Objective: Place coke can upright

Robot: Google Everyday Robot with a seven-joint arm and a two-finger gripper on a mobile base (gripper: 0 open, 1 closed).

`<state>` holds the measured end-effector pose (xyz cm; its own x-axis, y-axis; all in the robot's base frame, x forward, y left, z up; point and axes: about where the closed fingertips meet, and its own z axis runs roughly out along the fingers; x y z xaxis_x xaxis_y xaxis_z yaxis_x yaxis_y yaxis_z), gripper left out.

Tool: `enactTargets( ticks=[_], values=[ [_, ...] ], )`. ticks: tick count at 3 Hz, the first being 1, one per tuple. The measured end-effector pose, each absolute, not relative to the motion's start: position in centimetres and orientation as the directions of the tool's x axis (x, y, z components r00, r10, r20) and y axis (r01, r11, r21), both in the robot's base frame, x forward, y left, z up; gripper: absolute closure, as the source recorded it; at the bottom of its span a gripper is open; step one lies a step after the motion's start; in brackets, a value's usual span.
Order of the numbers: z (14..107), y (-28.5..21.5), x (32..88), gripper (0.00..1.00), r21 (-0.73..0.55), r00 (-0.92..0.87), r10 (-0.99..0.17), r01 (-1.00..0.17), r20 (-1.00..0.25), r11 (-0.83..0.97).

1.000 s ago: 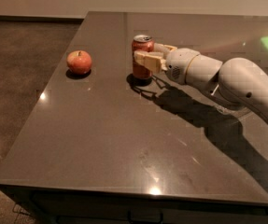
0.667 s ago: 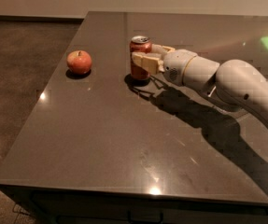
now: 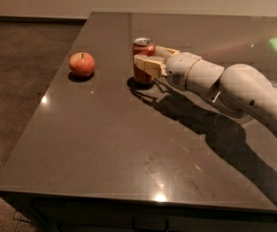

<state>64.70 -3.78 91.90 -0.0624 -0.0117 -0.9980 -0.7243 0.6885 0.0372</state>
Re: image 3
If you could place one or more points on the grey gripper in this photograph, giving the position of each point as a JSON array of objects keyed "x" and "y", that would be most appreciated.
[{"x": 179, "y": 69}]

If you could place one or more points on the red coke can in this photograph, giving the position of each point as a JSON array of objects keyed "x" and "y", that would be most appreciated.
[{"x": 142, "y": 49}]

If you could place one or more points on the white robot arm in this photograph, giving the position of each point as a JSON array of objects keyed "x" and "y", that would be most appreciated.
[{"x": 237, "y": 91}]

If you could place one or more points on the red apple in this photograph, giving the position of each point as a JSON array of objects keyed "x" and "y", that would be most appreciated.
[{"x": 82, "y": 64}]

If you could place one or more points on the dark table cabinet base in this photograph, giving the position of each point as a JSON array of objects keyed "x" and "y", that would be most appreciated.
[{"x": 59, "y": 213}]

